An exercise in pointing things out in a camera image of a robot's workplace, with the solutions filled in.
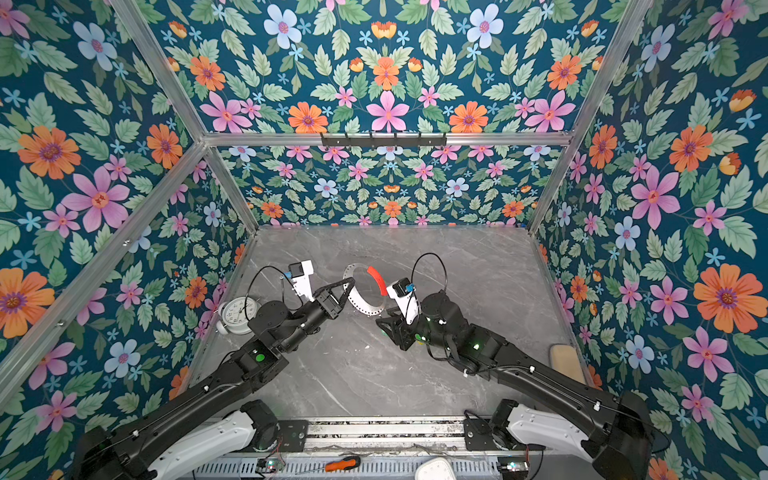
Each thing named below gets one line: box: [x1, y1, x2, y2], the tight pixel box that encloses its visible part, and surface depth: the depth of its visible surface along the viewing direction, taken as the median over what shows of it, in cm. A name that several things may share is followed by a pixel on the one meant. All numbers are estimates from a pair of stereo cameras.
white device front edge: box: [415, 457, 457, 480], surface depth 68 cm
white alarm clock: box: [216, 296, 261, 335], surface depth 92 cm
